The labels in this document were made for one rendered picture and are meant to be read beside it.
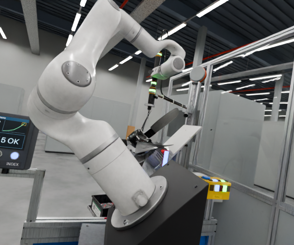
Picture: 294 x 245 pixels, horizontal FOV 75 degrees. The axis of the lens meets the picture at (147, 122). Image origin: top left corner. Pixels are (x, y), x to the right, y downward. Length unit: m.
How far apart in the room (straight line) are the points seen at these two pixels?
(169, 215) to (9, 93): 7.96
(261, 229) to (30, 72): 13.05
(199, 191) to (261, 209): 1.04
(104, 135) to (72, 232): 0.54
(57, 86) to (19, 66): 13.07
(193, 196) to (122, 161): 0.19
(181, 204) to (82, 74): 0.36
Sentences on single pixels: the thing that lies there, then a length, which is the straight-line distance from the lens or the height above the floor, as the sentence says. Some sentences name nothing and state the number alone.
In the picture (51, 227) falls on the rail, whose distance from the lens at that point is 0.93.
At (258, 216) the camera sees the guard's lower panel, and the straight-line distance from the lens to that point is 1.48.
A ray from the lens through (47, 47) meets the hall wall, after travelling 13.77.
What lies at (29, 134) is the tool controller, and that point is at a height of 1.19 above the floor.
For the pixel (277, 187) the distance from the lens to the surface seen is 1.38.
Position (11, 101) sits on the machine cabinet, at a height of 1.40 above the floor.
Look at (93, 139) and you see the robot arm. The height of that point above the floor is 1.24.
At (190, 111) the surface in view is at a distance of 1.79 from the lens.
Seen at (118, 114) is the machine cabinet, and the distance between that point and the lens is 7.00.
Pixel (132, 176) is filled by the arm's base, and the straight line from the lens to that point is 0.50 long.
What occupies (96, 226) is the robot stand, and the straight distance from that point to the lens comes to 0.75.
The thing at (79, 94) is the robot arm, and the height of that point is 1.33.
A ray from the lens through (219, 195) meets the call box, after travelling 1.11.
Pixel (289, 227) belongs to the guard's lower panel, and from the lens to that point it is 1.38.
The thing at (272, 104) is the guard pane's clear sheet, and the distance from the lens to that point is 1.47.
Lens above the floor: 1.29
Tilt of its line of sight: 1 degrees up
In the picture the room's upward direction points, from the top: 10 degrees clockwise
